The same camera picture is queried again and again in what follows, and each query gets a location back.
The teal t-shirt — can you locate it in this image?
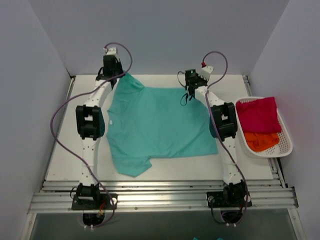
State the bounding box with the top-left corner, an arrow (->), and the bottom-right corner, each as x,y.
106,74 -> 218,177

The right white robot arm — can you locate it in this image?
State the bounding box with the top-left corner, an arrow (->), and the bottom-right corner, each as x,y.
184,65 -> 248,207

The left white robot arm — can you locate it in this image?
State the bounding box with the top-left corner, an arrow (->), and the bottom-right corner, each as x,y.
75,53 -> 124,210

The magenta t-shirt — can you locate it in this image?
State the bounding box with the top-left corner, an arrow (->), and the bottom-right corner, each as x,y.
235,97 -> 282,134

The orange t-shirt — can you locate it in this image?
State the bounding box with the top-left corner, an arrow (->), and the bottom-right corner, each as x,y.
244,132 -> 280,152

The white plastic basket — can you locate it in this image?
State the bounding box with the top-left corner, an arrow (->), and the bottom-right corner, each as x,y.
235,97 -> 293,159

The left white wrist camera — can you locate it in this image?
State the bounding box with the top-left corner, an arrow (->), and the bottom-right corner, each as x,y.
103,47 -> 118,56

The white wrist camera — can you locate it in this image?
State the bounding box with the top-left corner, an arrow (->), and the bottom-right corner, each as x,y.
103,47 -> 118,56
198,61 -> 214,82

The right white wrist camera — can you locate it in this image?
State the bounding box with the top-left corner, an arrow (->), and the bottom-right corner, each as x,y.
198,61 -> 214,82

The black thin cable loop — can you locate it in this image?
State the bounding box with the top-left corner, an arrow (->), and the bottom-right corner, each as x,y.
177,71 -> 192,107

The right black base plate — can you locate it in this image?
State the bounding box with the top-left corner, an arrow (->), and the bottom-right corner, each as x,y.
206,191 -> 247,209

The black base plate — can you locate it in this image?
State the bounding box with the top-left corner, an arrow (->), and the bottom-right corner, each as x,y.
206,191 -> 247,209
71,193 -> 118,211

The aluminium frame rail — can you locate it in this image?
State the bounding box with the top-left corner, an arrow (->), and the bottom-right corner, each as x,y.
28,178 -> 299,214

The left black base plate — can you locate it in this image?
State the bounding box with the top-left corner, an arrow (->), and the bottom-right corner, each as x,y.
71,193 -> 118,211

